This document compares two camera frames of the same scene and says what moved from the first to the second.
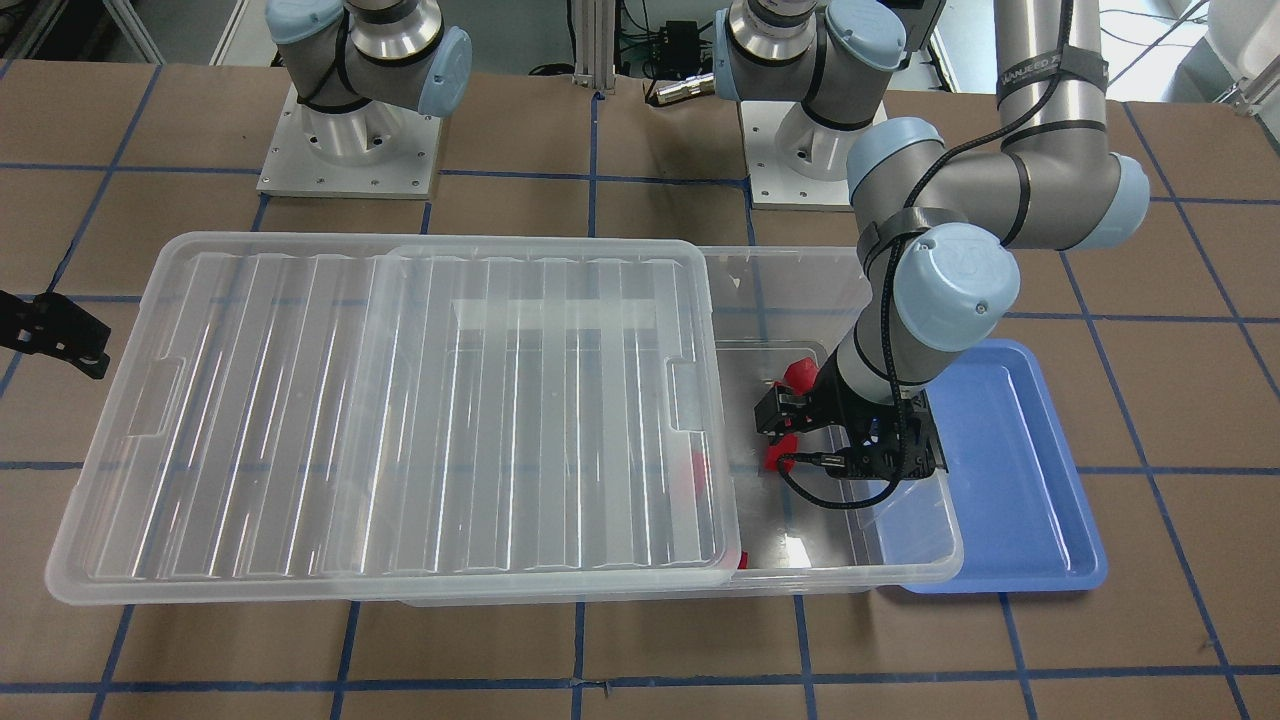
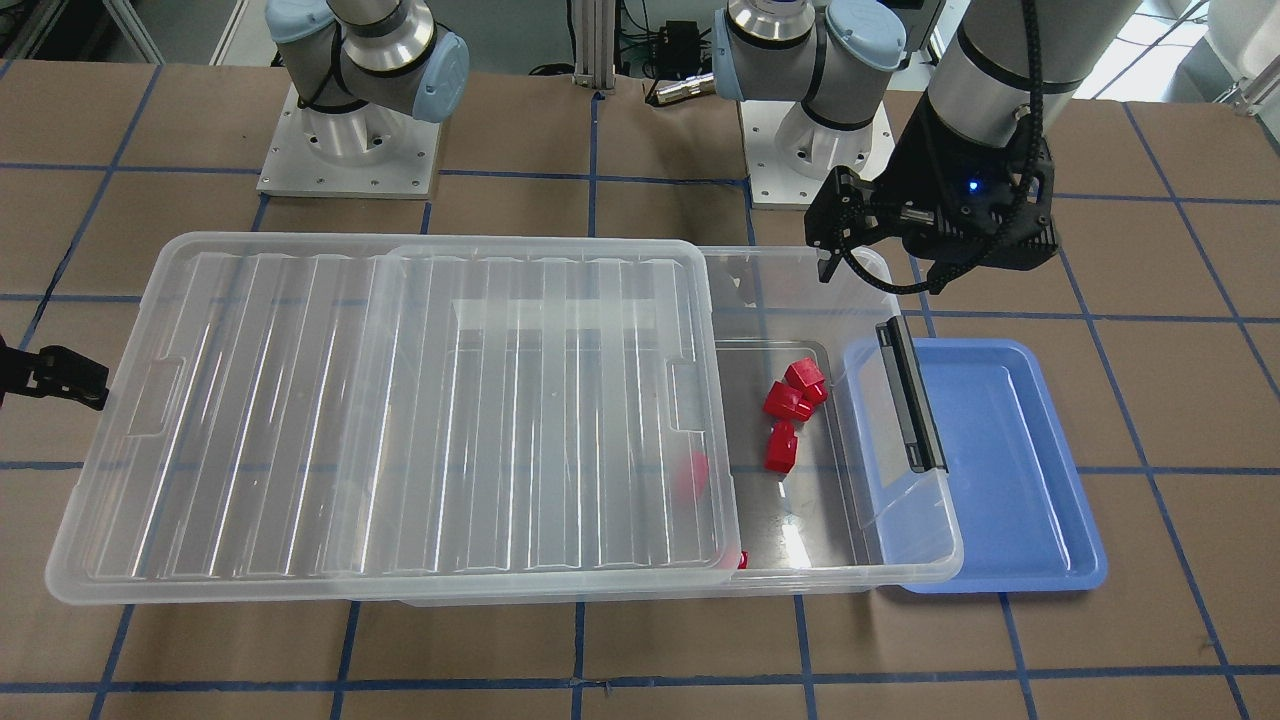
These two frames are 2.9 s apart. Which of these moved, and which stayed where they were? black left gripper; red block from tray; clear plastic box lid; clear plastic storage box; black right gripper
Moved: black right gripper; black left gripper
Stayed: clear plastic box lid; clear plastic storage box; red block from tray
